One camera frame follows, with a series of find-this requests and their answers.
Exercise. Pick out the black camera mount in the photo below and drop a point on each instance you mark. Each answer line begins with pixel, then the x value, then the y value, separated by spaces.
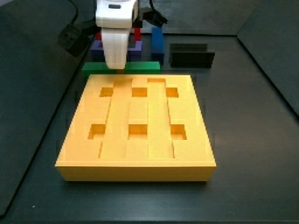
pixel 151 16
pixel 74 38

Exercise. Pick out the yellow slotted board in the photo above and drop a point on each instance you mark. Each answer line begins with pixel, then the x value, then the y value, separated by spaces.
pixel 137 131

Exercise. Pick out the purple cross-shaped block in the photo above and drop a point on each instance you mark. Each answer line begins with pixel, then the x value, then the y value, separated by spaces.
pixel 134 51

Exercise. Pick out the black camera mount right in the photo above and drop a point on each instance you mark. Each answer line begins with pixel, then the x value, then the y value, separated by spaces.
pixel 151 16

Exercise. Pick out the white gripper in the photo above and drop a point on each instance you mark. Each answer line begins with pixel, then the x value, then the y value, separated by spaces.
pixel 115 14

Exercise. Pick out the red cross-shaped block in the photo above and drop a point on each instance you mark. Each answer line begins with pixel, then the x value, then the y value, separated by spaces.
pixel 137 34

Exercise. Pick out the black angled bracket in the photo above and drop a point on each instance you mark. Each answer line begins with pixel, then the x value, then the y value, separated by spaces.
pixel 191 55

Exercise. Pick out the blue long block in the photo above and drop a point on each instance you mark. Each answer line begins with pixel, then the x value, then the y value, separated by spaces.
pixel 158 45

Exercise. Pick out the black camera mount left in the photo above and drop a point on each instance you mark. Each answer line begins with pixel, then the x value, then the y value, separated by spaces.
pixel 74 38

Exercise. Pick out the green long block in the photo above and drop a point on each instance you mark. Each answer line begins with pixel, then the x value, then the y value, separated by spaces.
pixel 135 67

